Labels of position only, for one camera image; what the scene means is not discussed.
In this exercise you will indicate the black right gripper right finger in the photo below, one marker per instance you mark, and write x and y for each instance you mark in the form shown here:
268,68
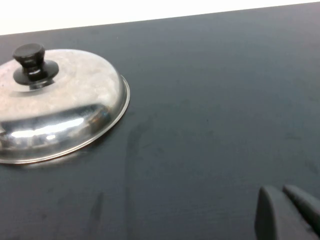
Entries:
306,203

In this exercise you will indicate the steel lid with black knob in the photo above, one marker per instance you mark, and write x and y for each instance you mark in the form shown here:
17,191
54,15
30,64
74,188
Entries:
75,100

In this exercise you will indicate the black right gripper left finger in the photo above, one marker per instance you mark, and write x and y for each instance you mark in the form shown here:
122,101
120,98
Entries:
277,220

